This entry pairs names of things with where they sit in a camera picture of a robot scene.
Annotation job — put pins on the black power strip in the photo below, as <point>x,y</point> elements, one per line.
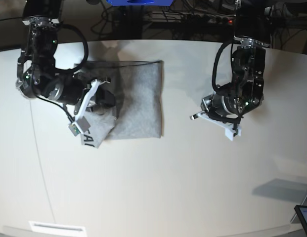
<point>210,19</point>

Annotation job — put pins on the tablet with dark frame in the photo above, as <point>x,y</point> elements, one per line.
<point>301,212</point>

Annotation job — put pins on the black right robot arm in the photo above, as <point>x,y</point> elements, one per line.
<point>37,75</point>

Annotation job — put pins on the grey T-shirt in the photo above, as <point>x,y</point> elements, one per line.
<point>137,87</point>

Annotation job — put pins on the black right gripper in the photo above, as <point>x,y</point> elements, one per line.
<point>70,89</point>

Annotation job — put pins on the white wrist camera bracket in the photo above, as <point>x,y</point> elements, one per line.
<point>230,132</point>
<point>80,125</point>

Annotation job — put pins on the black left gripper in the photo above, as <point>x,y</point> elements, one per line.
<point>217,108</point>

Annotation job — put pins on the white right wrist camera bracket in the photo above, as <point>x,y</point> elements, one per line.
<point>80,125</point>

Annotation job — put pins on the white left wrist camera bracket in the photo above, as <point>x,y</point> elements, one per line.
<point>230,132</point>

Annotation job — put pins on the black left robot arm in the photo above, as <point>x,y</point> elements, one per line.
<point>230,102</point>

